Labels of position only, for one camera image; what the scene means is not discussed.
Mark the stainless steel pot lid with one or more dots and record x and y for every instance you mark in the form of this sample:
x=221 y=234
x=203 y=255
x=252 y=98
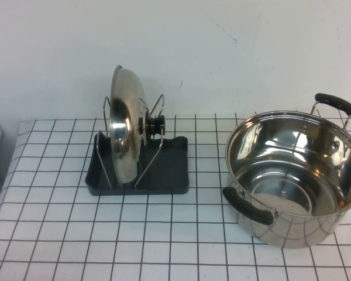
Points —
x=125 y=131

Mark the white black-grid tablecloth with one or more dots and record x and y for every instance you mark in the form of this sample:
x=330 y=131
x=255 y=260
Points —
x=76 y=234

